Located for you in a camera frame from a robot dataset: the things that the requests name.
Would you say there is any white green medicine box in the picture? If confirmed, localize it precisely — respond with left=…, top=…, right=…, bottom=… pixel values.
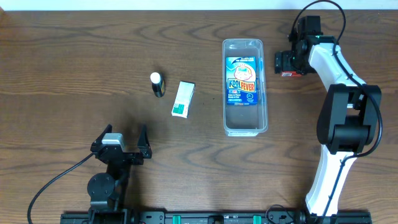
left=171, top=82, right=195, bottom=118

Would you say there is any blue Kool Fever box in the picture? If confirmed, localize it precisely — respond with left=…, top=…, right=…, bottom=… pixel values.
left=224, top=56, right=258, bottom=106

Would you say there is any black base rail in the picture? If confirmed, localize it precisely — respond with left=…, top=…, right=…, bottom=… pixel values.
left=60, top=208, right=373, bottom=224

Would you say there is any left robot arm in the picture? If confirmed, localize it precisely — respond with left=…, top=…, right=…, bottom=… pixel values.
left=87, top=124, right=152, bottom=223

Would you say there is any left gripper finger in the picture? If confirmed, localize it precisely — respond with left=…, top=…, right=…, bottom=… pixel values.
left=137, top=125, right=152, bottom=157
left=91, top=124, right=112, bottom=146

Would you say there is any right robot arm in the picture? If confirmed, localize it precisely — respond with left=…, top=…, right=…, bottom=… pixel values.
left=275, top=35, right=382, bottom=218

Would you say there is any red medicine box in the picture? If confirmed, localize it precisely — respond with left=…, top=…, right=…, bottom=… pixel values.
left=281, top=71, right=302, bottom=77

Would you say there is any clear plastic container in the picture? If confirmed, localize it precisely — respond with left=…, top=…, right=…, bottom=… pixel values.
left=222, top=39, right=268, bottom=137

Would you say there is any dark bottle white cap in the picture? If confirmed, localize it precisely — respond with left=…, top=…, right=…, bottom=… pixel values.
left=150, top=72, right=165, bottom=98

